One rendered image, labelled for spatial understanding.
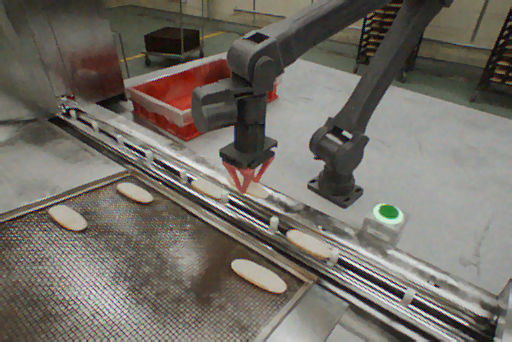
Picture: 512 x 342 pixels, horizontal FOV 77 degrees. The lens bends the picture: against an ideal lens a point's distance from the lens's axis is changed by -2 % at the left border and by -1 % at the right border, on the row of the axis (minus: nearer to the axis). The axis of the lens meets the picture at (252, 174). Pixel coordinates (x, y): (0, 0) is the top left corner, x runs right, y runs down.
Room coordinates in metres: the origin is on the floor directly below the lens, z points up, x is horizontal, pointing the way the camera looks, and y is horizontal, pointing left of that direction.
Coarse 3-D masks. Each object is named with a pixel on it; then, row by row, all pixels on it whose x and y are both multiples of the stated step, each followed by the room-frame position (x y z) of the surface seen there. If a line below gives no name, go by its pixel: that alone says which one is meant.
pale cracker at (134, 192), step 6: (120, 186) 0.56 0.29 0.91; (126, 186) 0.56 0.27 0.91; (132, 186) 0.56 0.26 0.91; (138, 186) 0.56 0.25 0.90; (126, 192) 0.54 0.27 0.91; (132, 192) 0.54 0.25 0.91; (138, 192) 0.54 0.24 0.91; (144, 192) 0.54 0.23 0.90; (132, 198) 0.52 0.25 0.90; (138, 198) 0.52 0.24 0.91; (144, 198) 0.52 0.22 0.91; (150, 198) 0.52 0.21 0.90
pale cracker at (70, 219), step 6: (54, 210) 0.45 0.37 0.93; (60, 210) 0.45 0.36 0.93; (66, 210) 0.45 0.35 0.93; (72, 210) 0.46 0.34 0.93; (54, 216) 0.44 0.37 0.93; (60, 216) 0.44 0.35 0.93; (66, 216) 0.44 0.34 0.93; (72, 216) 0.44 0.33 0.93; (78, 216) 0.44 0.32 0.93; (60, 222) 0.42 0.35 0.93; (66, 222) 0.42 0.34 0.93; (72, 222) 0.42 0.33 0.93; (78, 222) 0.42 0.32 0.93; (84, 222) 0.43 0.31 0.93; (72, 228) 0.41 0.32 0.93; (78, 228) 0.41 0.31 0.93
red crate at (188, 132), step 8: (184, 96) 1.24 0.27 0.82; (272, 96) 1.21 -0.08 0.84; (136, 104) 1.06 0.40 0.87; (168, 104) 1.17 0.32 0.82; (176, 104) 1.17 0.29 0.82; (184, 104) 1.17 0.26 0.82; (136, 112) 1.08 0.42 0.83; (144, 112) 1.04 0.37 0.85; (152, 112) 1.01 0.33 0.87; (152, 120) 1.01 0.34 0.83; (160, 120) 0.98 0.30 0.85; (168, 128) 0.95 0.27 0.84; (176, 128) 0.92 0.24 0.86; (184, 128) 0.89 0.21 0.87; (192, 128) 0.91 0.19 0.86; (184, 136) 0.90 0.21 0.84; (192, 136) 0.90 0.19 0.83
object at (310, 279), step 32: (64, 192) 0.51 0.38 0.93; (96, 192) 0.54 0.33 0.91; (160, 192) 0.56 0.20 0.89; (0, 224) 0.41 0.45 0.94; (32, 224) 0.42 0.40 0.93; (160, 224) 0.45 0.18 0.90; (192, 224) 0.46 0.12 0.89; (224, 224) 0.45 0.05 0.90; (192, 256) 0.37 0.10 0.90; (256, 256) 0.38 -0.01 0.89; (0, 288) 0.28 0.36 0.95; (128, 288) 0.29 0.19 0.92; (64, 320) 0.23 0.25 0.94; (96, 320) 0.23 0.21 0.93; (128, 320) 0.24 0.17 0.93
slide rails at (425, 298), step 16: (80, 112) 1.04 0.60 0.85; (128, 144) 0.83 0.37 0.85; (144, 160) 0.74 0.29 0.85; (160, 160) 0.74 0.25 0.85; (176, 176) 0.67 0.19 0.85; (192, 176) 0.67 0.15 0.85; (256, 208) 0.55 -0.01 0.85; (256, 224) 0.50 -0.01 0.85; (288, 224) 0.50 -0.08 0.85; (288, 240) 0.45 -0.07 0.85; (320, 240) 0.45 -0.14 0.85; (352, 256) 0.41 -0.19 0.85; (352, 272) 0.38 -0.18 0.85; (368, 272) 0.38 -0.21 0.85; (384, 272) 0.38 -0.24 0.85; (400, 288) 0.34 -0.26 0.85; (416, 288) 0.34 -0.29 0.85; (400, 304) 0.31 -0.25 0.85; (432, 304) 0.31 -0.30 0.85; (432, 320) 0.28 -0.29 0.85; (464, 320) 0.28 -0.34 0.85; (464, 336) 0.26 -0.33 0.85
